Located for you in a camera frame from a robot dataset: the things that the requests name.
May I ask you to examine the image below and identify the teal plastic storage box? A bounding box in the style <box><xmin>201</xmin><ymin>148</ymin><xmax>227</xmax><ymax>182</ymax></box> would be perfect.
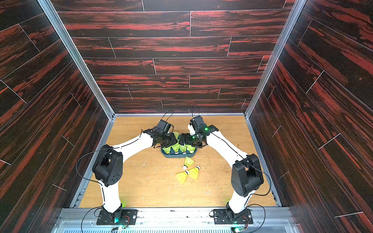
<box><xmin>160</xmin><ymin>147</ymin><xmax>198</xmax><ymax>158</ymax></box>

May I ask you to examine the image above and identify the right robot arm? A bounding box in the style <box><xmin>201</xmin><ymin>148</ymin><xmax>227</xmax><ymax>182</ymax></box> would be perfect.
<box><xmin>182</xmin><ymin>124</ymin><xmax>264</xmax><ymax>219</ymax></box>

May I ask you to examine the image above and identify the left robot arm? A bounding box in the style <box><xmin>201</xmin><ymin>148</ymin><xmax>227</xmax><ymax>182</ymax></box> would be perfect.
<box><xmin>92</xmin><ymin>129</ymin><xmax>177</xmax><ymax>223</ymax></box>

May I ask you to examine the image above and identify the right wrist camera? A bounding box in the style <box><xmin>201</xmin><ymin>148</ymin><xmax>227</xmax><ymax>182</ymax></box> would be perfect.
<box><xmin>188</xmin><ymin>116</ymin><xmax>207</xmax><ymax>135</ymax></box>

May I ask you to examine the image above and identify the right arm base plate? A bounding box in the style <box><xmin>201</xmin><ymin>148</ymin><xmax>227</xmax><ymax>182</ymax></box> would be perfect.
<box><xmin>209</xmin><ymin>208</ymin><xmax>253</xmax><ymax>225</ymax></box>

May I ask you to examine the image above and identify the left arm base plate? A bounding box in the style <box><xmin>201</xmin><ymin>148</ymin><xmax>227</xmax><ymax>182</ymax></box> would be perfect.
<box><xmin>96</xmin><ymin>209</ymin><xmax>138</xmax><ymax>226</ymax></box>

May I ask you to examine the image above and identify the aluminium front rail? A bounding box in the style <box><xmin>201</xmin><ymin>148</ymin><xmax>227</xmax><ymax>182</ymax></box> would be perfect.
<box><xmin>52</xmin><ymin>207</ymin><xmax>302</xmax><ymax>233</ymax></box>

